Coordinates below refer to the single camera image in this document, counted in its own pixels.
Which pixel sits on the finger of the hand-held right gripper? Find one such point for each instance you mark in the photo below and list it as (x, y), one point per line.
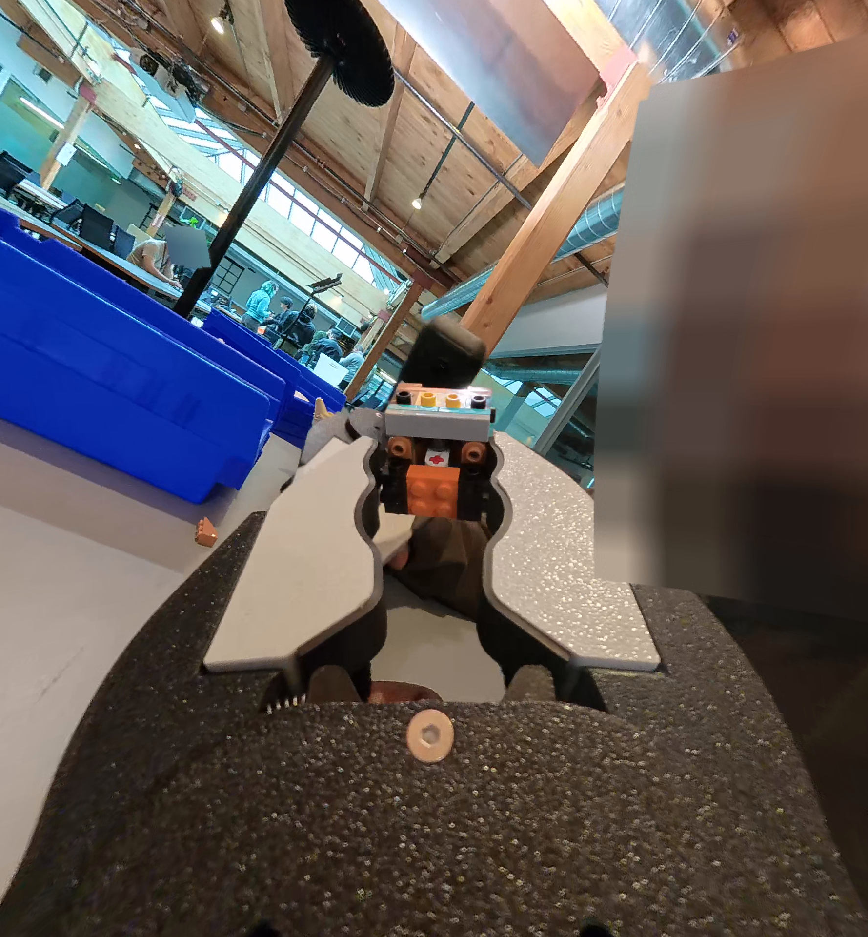
(324, 439)

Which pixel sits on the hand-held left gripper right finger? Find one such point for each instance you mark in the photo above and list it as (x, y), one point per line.
(543, 556)

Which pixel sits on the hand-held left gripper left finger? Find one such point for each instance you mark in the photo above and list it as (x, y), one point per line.
(309, 571)

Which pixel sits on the multicoloured brick model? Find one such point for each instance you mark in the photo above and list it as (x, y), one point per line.
(434, 494)

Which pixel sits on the person's right forearm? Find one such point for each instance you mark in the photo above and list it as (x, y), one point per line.
(448, 564)

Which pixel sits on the grey desk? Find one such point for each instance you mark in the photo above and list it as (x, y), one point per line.
(75, 585)

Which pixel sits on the person's left hand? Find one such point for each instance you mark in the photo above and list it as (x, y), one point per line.
(404, 692)

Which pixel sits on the small tan brick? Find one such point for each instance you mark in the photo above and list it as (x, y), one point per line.
(207, 532)

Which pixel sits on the blue plastic bin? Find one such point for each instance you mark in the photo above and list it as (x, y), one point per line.
(75, 366)
(258, 351)

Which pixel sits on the light panel on stand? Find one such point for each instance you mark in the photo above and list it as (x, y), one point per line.
(325, 284)

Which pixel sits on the black floor lamp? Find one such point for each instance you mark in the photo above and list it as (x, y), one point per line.
(273, 146)

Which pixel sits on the person's brown jacket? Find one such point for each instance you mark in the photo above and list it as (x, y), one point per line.
(843, 732)

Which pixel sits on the wooden post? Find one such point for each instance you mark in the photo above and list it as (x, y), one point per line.
(551, 212)

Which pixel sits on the silver ventilation duct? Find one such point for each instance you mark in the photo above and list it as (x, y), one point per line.
(580, 219)

